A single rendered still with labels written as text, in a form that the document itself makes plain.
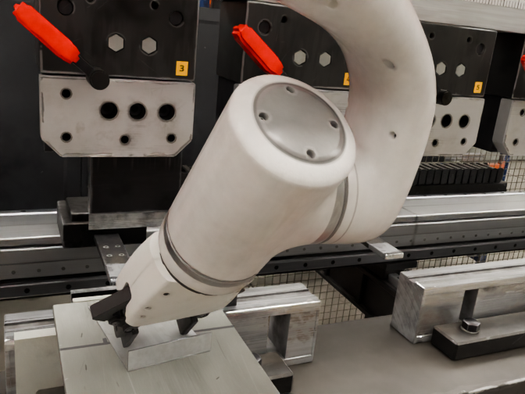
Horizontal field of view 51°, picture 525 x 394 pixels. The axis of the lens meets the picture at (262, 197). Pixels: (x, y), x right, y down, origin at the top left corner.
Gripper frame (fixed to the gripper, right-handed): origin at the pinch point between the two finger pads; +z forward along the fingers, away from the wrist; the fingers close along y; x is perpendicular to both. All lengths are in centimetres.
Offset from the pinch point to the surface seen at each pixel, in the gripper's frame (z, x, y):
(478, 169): 23, -29, -96
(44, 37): -17.0, -20.8, 9.3
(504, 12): -25, -23, -46
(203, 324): 2.6, 0.6, -6.0
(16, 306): 206, -85, -13
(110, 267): 12.7, -12.1, -0.5
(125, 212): 1.1, -13.4, -0.1
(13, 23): 22, -65, 3
